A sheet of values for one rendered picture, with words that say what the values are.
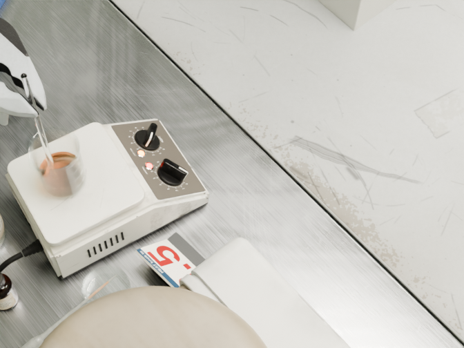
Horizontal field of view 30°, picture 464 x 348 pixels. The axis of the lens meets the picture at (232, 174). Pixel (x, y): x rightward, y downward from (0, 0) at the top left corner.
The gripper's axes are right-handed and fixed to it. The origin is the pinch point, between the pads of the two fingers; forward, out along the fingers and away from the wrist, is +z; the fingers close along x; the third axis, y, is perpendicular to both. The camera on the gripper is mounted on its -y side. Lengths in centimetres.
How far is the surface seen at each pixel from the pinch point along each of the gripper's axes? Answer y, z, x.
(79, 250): 20.0, 6.2, 3.2
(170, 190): 20.3, 8.4, -9.1
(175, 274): 22.6, 15.2, -2.4
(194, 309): -36, 35, 15
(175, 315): -36, 34, 16
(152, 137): 19.2, 2.5, -12.4
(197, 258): 25.2, 15.1, -6.4
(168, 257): 23.5, 13.0, -3.7
